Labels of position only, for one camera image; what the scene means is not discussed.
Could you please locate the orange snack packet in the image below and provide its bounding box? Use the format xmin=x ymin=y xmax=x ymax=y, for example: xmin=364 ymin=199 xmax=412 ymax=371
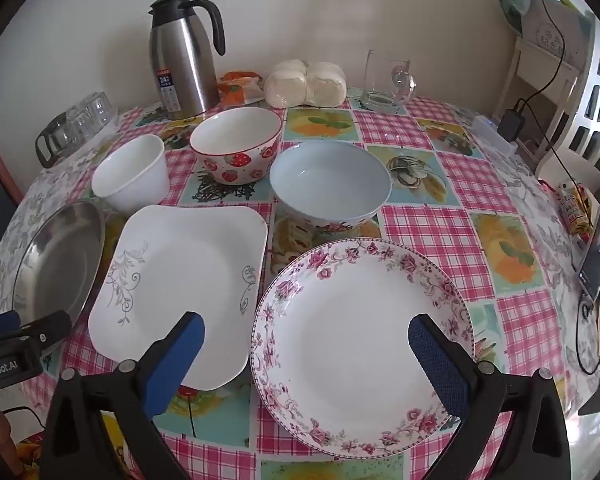
xmin=217 ymin=71 xmax=266 ymax=107

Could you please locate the square white plate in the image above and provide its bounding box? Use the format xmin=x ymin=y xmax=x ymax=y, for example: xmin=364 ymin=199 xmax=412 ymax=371
xmin=87 ymin=204 xmax=269 ymax=391

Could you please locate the red yellow snack packet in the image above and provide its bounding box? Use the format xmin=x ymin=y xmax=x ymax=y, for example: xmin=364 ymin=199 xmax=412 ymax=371
xmin=557 ymin=182 xmax=593 ymax=236

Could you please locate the clear drinking glass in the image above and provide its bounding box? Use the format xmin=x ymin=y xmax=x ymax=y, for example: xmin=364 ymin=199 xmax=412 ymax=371
xmin=86 ymin=91 xmax=116 ymax=127
xmin=66 ymin=102 xmax=95 ymax=142

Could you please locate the black charger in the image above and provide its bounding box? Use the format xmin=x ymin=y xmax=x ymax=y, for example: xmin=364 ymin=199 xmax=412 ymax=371
xmin=497 ymin=107 xmax=526 ymax=142

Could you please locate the black charger cable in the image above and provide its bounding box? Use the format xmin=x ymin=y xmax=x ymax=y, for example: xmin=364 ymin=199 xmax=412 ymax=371
xmin=512 ymin=0 xmax=568 ymax=116

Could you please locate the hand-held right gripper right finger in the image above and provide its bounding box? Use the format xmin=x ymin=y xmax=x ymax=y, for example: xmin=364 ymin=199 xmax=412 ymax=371
xmin=408 ymin=313 xmax=572 ymax=480

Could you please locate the pink floral round plate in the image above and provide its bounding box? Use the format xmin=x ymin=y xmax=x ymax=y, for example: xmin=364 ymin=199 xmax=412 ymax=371
xmin=250 ymin=237 xmax=476 ymax=458

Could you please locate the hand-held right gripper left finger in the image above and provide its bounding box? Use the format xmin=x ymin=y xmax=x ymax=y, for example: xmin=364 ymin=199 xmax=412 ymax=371
xmin=39 ymin=311 xmax=206 ymax=480

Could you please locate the glass teapot with black handle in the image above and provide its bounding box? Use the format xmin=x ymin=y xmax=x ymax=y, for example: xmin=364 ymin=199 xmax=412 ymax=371
xmin=35 ymin=112 xmax=81 ymax=168

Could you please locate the stainless steel thermos jug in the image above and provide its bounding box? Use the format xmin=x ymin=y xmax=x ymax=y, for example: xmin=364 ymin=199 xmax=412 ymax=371
xmin=147 ymin=0 xmax=226 ymax=121

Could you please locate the white power adapter box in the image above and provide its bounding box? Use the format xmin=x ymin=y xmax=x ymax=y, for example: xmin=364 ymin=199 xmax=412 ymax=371
xmin=472 ymin=114 xmax=518 ymax=156

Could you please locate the clear glass mug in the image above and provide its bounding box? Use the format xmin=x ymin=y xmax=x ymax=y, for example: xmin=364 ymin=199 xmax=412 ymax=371
xmin=361 ymin=50 xmax=417 ymax=113

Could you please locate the strawberry print bowl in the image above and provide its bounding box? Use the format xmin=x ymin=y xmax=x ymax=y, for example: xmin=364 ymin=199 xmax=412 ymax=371
xmin=189 ymin=106 xmax=283 ymax=186

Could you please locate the bag of white steamed buns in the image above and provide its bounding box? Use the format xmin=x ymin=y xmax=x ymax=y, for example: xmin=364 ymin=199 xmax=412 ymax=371
xmin=264 ymin=59 xmax=348 ymax=109

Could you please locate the light blue bowl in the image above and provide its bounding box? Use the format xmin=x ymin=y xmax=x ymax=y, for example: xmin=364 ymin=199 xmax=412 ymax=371
xmin=269 ymin=141 xmax=393 ymax=231

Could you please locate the small white bowl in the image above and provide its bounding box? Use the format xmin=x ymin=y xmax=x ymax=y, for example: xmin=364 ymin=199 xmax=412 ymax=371
xmin=91 ymin=134 xmax=170 ymax=213

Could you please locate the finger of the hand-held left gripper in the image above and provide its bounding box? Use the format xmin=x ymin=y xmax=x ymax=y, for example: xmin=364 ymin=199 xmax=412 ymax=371
xmin=0 ymin=310 xmax=22 ymax=340
xmin=10 ymin=310 xmax=74 ymax=357

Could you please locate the white storage rack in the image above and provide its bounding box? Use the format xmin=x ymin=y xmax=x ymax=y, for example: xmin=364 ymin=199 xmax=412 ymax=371
xmin=495 ymin=10 xmax=600 ymax=196

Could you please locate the teal cloth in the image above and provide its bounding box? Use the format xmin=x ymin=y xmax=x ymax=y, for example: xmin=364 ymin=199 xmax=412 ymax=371
xmin=497 ymin=0 xmax=536 ymax=31

